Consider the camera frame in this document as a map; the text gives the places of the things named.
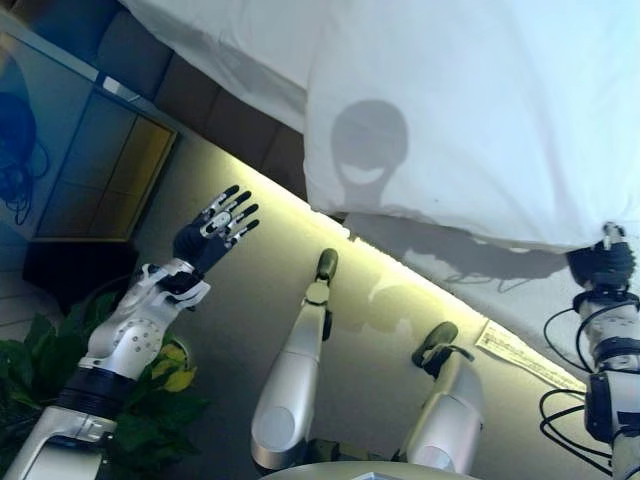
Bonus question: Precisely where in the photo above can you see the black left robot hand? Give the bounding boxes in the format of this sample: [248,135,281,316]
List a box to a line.
[172,185,261,274]

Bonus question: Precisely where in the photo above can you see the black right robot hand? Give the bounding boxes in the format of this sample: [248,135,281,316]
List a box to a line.
[567,222,635,296]

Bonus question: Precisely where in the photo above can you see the white duvet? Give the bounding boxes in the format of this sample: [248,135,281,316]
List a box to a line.
[214,0,640,255]

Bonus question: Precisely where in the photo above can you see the white printed paper tag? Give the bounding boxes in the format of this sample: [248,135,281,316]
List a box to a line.
[474,319,590,395]

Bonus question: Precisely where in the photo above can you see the glass-top wooden cabinet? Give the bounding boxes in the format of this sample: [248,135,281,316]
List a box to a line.
[0,9,181,317]

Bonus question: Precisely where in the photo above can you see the silver left robot leg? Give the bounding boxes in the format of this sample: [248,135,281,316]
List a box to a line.
[249,248,342,472]

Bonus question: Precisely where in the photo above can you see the silver robot leg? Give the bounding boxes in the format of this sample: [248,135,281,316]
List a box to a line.
[249,248,342,472]
[399,321,487,475]

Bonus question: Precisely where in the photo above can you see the white fitted sheet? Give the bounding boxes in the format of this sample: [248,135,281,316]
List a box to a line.
[117,0,312,137]

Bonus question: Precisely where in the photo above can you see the green potted plant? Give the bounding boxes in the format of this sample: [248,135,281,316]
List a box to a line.
[0,289,212,480]

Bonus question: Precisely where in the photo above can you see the silver right robot leg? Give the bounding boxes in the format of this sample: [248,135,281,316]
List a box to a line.
[399,321,487,475]

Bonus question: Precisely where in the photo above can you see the silver robot torso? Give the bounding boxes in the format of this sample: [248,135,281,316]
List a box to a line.
[259,459,482,480]

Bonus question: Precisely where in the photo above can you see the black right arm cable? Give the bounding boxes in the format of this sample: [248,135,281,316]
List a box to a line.
[539,304,617,467]

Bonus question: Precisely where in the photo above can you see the brown upholstered bed frame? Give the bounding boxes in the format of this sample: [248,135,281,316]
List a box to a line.
[9,0,312,202]

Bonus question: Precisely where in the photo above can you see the thin coiled black cable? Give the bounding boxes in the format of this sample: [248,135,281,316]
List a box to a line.
[0,94,52,227]

